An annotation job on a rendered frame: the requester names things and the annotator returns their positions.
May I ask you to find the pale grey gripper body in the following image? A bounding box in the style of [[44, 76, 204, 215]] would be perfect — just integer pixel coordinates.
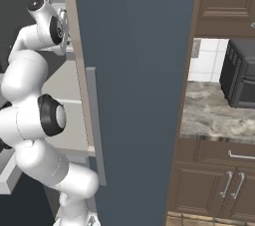
[[58, 7, 72, 47]]

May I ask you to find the fridge with white interior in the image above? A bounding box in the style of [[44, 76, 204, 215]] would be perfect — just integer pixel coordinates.
[[0, 0, 98, 226]]

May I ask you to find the blue-grey fridge door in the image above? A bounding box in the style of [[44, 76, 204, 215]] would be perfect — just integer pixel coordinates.
[[60, 0, 199, 226]]

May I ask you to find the brown cupboard side panel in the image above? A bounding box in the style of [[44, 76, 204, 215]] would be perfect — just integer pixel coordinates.
[[163, 0, 207, 226]]

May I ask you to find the black toaster oven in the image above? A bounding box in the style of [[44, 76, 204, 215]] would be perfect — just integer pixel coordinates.
[[218, 38, 255, 110]]

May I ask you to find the brown drawer front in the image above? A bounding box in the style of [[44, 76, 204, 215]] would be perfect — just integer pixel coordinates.
[[194, 138, 255, 168]]

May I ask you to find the brown base cupboard door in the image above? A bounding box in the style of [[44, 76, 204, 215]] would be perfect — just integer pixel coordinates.
[[228, 166, 255, 223], [172, 161, 237, 218]]

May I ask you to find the grey wall socket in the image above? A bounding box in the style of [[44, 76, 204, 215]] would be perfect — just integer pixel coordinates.
[[190, 38, 202, 60]]

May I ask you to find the brown wall cupboard door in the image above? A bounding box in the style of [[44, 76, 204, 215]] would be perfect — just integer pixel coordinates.
[[194, 0, 255, 39]]

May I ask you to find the silver drawer handle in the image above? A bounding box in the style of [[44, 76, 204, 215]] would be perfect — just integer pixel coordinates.
[[227, 149, 255, 161]]

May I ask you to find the silver base cupboard handle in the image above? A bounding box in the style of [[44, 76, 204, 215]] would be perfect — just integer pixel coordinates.
[[219, 170, 234, 199], [230, 171, 246, 200]]

